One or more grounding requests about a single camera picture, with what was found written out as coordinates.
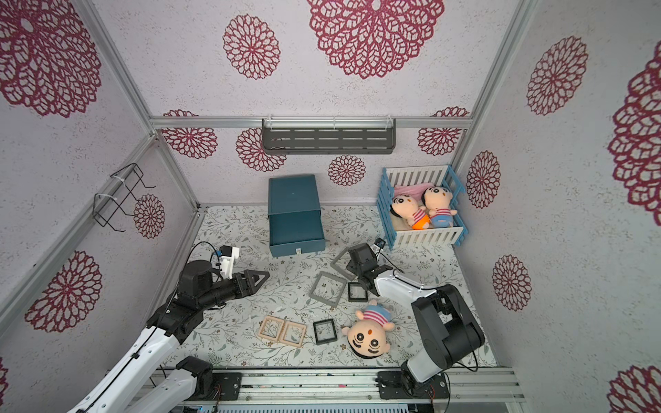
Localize wooden brooch box left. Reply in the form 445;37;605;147
258;315;285;342

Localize wooden brooch box right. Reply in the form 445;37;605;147
279;321;307;349

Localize black wire wall rack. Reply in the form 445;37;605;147
91;163;155;233

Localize wooden brooch box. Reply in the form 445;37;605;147
258;315;285;342
279;321;307;349

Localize blue white toy crib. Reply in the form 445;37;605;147
377;165;468;250

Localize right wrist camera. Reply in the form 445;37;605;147
373;237;387;252

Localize teal drawer cabinet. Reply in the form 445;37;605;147
268;175;326;257

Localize grey brooch box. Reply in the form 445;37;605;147
330;247;356;282
309;271;348;307

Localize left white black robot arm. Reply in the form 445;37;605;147
71;260;270;412

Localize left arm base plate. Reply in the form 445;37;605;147
208;372;243;402

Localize small black brooch box far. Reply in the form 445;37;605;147
348;282;368;303

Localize small black brooch box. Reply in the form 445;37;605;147
313;318;337;345
348;282;368;303

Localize plush doll blue pants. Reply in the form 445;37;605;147
422;187;457;228

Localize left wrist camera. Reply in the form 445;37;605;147
216;245;240;279

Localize pink crib blanket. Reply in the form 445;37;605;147
392;182;435;202

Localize grey wall shelf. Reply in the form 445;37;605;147
261;117;396;155

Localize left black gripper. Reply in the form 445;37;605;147
198;268;270;311

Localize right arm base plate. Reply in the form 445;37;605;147
375;371;450;400

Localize plush doll orange pants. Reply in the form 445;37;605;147
390;194;431;231

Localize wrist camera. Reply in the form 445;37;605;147
373;237;387;252
216;245;240;279

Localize small black brooch box near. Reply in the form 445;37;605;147
313;318;337;345

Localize aluminium front rail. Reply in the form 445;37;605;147
191;368;526;411

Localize plush doll striped hat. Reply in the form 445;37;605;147
342;299;395;360

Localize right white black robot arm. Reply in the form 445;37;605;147
343;244;485;393

